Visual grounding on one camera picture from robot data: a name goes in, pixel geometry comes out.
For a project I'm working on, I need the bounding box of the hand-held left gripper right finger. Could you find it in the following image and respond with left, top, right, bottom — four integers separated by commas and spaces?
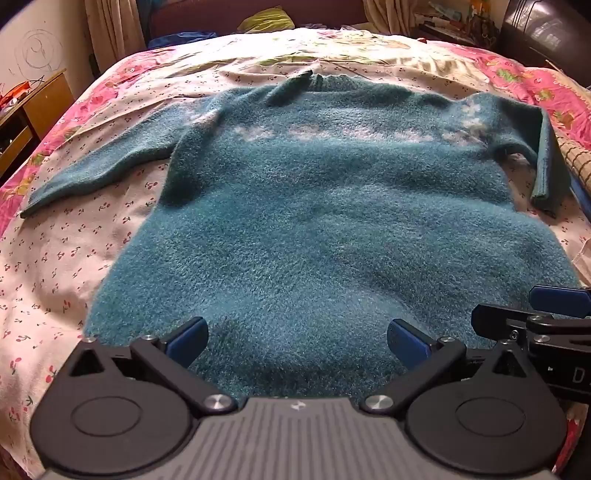
360, 318, 539, 415

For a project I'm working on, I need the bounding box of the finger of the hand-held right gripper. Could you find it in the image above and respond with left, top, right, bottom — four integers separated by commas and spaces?
471, 303, 533, 345
529, 285, 591, 319

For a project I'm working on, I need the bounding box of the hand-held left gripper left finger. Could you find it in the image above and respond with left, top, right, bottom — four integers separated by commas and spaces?
68, 316, 237, 415

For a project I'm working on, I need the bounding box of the teal fuzzy knit sweater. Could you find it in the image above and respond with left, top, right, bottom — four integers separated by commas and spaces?
21, 71, 583, 402

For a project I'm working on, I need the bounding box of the blue flat mat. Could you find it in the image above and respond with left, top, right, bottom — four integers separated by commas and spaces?
570, 179, 591, 219

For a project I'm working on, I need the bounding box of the floral cherry print quilt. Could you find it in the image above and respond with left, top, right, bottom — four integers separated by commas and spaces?
0, 28, 591, 480

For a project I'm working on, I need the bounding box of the beige checked cloth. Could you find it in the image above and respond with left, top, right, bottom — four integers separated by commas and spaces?
556, 137, 591, 195

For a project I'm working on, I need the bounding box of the dark glossy cabinet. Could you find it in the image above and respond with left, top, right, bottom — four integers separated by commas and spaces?
501, 0, 591, 88

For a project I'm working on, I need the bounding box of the wooden nightstand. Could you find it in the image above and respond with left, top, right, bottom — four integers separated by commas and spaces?
0, 69, 75, 182

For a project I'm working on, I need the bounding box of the blue crumpled cloth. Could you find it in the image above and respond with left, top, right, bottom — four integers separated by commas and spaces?
148, 30, 245, 49

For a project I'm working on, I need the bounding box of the orange plastic item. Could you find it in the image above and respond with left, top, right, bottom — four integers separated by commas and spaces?
0, 80, 34, 110

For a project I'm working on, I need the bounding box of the cluttered side shelf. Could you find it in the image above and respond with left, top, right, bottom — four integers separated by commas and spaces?
416, 0, 502, 47

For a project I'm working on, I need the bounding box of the beige curtain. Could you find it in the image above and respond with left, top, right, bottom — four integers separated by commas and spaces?
362, 0, 419, 33
85, 0, 160, 81

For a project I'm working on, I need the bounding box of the maroon bed headboard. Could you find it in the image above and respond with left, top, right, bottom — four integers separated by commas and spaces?
150, 0, 370, 38

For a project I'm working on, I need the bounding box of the lime green cloth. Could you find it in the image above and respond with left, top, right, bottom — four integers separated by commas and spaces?
242, 10, 295, 36

